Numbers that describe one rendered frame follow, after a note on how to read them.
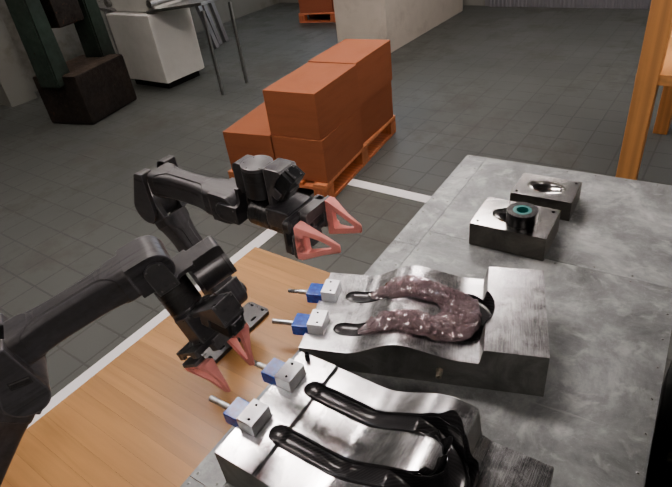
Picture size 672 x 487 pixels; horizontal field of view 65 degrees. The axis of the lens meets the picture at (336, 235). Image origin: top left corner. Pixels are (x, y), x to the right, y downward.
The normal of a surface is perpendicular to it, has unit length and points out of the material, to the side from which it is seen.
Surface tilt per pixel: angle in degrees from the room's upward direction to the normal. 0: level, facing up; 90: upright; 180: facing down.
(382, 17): 90
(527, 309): 0
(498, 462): 0
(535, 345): 0
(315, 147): 90
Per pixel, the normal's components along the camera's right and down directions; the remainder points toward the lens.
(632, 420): -0.11, -0.82
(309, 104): -0.48, 0.54
